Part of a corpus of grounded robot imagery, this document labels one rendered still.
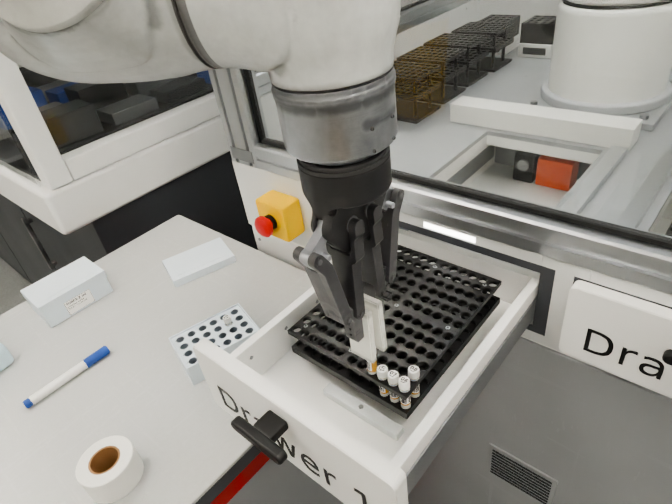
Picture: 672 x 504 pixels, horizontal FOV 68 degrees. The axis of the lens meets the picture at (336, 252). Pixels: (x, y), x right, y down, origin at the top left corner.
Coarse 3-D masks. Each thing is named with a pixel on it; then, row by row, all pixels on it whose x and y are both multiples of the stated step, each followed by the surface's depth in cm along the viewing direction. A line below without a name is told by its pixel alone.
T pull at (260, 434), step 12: (240, 420) 50; (264, 420) 50; (276, 420) 50; (240, 432) 50; (252, 432) 49; (264, 432) 49; (276, 432) 49; (264, 444) 48; (276, 444) 48; (276, 456) 47
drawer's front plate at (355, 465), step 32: (224, 352) 56; (224, 384) 57; (256, 384) 52; (256, 416) 56; (288, 416) 49; (320, 416) 48; (320, 448) 48; (352, 448) 44; (320, 480) 53; (352, 480) 46; (384, 480) 42
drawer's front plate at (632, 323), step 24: (576, 288) 58; (600, 288) 57; (576, 312) 59; (600, 312) 57; (624, 312) 55; (648, 312) 53; (576, 336) 61; (600, 336) 59; (624, 336) 57; (648, 336) 55; (600, 360) 61; (624, 360) 58; (648, 360) 56; (648, 384) 58
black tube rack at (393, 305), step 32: (416, 288) 65; (448, 288) 69; (480, 288) 64; (320, 320) 63; (384, 320) 61; (416, 320) 61; (448, 320) 64; (480, 320) 63; (320, 352) 62; (384, 352) 57; (416, 352) 61; (448, 352) 60; (352, 384) 58; (416, 384) 53
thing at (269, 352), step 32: (416, 256) 77; (448, 256) 73; (480, 256) 70; (512, 288) 68; (288, 320) 66; (512, 320) 60; (256, 352) 63; (288, 352) 68; (480, 352) 56; (288, 384) 63; (320, 384) 62; (448, 384) 60; (480, 384) 57; (352, 416) 58; (416, 416) 57; (448, 416) 52; (384, 448) 54; (416, 448) 48; (416, 480) 50
